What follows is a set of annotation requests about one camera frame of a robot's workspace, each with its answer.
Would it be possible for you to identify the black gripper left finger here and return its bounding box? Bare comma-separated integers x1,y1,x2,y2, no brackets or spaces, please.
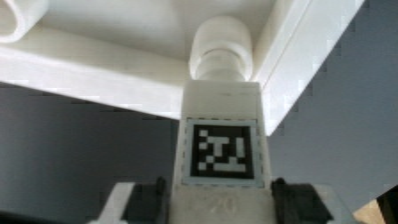
122,177,167,224

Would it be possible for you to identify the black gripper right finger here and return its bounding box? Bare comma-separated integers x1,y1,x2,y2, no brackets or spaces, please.
270,178,334,224

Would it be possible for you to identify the white leg with tag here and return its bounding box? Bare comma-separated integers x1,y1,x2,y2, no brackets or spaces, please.
169,16,275,224

